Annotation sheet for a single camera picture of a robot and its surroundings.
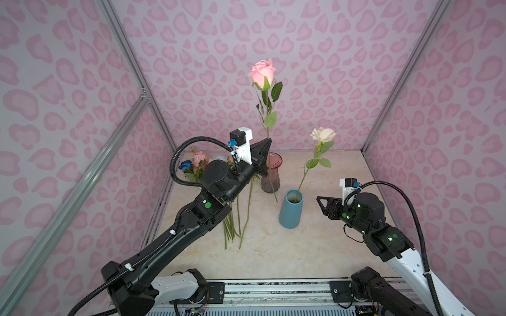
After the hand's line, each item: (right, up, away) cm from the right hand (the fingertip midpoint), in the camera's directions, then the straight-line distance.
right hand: (322, 198), depth 71 cm
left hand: (-20, +20, -17) cm, 32 cm away
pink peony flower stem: (-54, +15, +32) cm, 65 cm away
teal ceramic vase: (-11, -6, +4) cm, 13 cm away
